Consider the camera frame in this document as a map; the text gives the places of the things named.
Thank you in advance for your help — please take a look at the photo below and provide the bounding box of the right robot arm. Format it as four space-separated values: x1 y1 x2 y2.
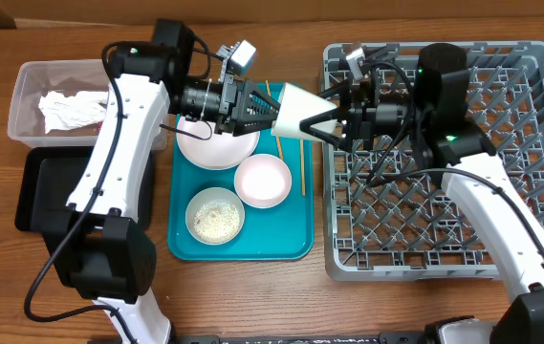
300 43 544 343

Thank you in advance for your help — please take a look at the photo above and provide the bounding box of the large white plate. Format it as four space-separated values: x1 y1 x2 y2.
177 118 260 170

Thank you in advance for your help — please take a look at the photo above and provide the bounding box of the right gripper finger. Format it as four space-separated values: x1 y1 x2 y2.
299 108 348 148
317 80 351 100

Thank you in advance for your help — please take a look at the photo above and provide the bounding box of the wooden chopstick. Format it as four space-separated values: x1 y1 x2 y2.
299 140 306 197
265 79 284 161

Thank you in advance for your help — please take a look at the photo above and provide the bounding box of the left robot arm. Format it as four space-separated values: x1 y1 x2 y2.
37 19 280 343

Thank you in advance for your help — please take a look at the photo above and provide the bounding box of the small white cup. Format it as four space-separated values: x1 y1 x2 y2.
271 83 337 141

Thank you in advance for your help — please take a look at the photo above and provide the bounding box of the clear plastic waste bin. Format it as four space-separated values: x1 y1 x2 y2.
7 58 171 152

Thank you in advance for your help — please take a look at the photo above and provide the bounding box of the grey bowl with rice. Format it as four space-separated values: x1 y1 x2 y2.
185 187 246 246

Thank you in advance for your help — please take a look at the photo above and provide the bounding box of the grey dishwasher rack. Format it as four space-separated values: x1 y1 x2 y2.
322 41 544 281

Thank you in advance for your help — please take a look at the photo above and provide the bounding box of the black plastic tray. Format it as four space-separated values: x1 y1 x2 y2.
14 146 154 238

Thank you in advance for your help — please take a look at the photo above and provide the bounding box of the pink shallow bowl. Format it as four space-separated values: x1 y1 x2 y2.
233 154 293 209

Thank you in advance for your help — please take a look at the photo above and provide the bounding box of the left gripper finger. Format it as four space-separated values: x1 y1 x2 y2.
243 79 280 118
232 118 275 137

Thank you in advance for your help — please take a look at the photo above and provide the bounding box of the white napkin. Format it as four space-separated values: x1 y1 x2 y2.
38 91 108 134

